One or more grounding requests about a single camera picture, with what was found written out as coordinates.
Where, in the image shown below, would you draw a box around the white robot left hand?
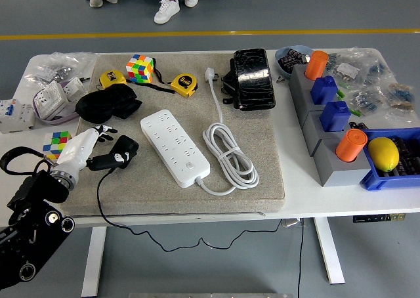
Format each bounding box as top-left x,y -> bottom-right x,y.
55,124 -> 129,181

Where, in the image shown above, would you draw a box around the black power adapter plug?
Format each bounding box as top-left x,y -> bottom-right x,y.
107,135 -> 139,170

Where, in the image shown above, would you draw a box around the thin black adapter cord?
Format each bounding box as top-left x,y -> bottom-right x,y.
96,167 -> 286,253

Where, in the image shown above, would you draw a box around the white power strip board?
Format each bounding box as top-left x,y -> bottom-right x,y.
140,109 -> 211,189

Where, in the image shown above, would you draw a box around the small multicolour puzzle cube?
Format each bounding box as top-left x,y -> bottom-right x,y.
42,130 -> 72,161

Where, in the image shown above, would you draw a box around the black cloth pouch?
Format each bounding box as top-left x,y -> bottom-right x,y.
75,83 -> 143,125

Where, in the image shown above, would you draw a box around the white circuit breaker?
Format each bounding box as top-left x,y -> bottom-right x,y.
0,98 -> 35,135

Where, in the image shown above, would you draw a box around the yellow tape measure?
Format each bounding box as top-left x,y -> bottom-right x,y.
99,70 -> 127,89

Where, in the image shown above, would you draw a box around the clear bag of metal screws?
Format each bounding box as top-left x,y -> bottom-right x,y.
31,51 -> 96,84

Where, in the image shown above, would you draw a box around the large multicolour puzzle cube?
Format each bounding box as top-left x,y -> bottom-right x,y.
125,54 -> 155,84

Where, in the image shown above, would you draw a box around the white table leg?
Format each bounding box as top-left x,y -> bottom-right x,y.
313,217 -> 346,285
81,226 -> 108,298

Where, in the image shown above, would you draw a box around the grey-brown foam mat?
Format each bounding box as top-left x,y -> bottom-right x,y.
60,52 -> 285,217

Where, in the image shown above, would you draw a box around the yellow tape measure 5m label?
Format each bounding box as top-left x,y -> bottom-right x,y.
170,74 -> 199,98

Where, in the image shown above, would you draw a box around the glossy black case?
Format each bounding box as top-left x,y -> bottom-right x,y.
233,48 -> 276,111

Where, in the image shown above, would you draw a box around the blue bowl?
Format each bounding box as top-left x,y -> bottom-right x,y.
274,45 -> 314,80

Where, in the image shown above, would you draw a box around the grey block holder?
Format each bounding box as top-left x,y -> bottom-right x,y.
295,91 -> 341,131
288,64 -> 329,108
302,109 -> 354,158
312,135 -> 373,188

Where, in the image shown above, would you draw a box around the black electronic components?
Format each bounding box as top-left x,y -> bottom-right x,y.
392,137 -> 420,177
278,48 -> 311,74

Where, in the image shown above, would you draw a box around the blue block peg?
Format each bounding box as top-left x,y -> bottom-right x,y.
319,100 -> 352,133
310,75 -> 339,106

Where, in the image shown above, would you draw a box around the orange cylinder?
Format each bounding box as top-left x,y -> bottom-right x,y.
305,50 -> 329,81
335,129 -> 368,163

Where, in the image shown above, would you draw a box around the clear bag with white card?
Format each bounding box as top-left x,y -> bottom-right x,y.
326,50 -> 365,85

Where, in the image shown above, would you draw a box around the clear bag of blue resistors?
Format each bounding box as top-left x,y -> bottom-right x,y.
347,86 -> 387,117

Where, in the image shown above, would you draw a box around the blue plastic bin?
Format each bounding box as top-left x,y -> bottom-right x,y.
359,127 -> 420,192

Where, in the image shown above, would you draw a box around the yellow lemon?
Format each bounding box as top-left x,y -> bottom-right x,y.
367,137 -> 400,173

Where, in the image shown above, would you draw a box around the clear bag of blue components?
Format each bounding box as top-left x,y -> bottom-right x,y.
362,53 -> 391,82

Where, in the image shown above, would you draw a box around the black table control panel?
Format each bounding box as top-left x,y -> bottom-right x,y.
352,213 -> 407,224

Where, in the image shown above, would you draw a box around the clear bag of brown resistors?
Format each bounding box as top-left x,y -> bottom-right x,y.
383,81 -> 416,112

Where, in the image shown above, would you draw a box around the white wall socket panel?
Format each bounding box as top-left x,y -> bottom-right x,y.
32,80 -> 70,120
60,76 -> 89,100

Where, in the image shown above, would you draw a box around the black wrist strap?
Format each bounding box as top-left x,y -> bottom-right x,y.
144,57 -> 177,95

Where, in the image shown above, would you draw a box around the white power strip cord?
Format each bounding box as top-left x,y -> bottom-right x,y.
195,66 -> 260,196

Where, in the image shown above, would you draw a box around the black plastic buckle strap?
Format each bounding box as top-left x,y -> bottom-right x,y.
220,58 -> 240,110

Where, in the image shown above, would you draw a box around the black hanging cable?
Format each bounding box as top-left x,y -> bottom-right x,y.
297,219 -> 306,298

